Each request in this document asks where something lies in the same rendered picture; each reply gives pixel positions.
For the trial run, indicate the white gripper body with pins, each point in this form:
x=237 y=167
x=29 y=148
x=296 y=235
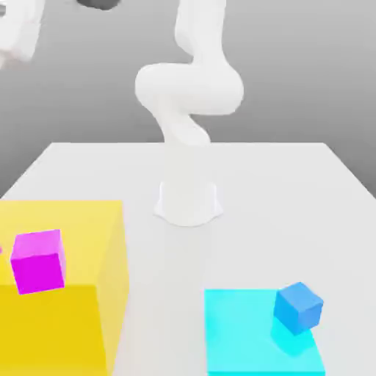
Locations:
x=20 y=26

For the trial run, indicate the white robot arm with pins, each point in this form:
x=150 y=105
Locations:
x=191 y=88

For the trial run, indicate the small magenta cube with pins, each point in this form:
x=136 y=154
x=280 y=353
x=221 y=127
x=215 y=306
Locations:
x=38 y=273

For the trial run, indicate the small blue cube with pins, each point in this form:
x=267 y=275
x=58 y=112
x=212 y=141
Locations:
x=296 y=308

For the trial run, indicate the large yellow box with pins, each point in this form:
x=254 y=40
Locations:
x=58 y=329

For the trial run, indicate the large cyan box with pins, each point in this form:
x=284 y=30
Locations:
x=238 y=329

